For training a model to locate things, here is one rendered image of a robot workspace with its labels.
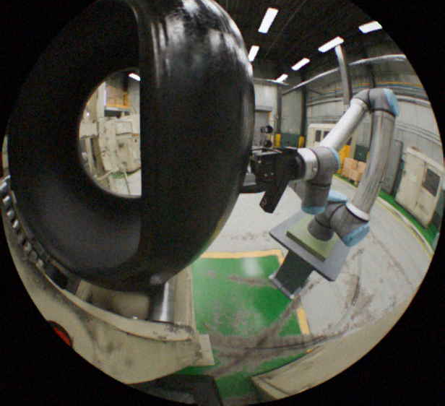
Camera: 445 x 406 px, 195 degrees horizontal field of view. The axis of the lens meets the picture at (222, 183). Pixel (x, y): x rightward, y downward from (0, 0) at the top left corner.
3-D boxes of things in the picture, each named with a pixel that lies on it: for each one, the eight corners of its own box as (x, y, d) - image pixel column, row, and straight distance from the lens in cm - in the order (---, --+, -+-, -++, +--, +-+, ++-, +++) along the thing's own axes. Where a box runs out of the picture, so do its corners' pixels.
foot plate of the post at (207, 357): (214, 364, 119) (214, 365, 115) (174, 364, 124) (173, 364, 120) (208, 334, 118) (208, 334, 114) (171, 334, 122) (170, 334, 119)
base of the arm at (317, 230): (313, 217, 105) (318, 206, 100) (335, 230, 104) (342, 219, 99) (302, 230, 89) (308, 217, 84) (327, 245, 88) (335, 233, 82)
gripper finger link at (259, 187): (233, 180, 29) (267, 174, 32) (234, 187, 30) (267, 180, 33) (240, 189, 25) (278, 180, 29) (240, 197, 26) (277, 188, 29)
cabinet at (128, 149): (133, 173, 495) (126, 137, 481) (121, 173, 533) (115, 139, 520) (146, 166, 566) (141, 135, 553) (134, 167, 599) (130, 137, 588)
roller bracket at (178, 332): (201, 342, 32) (191, 341, 23) (65, 301, 54) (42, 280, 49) (199, 327, 32) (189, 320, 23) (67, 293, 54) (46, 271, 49)
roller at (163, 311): (144, 324, 28) (158, 329, 32) (166, 326, 26) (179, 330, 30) (167, 211, 47) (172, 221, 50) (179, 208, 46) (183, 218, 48)
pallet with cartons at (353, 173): (370, 185, 630) (375, 166, 621) (355, 185, 524) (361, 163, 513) (355, 177, 670) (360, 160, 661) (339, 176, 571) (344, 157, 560)
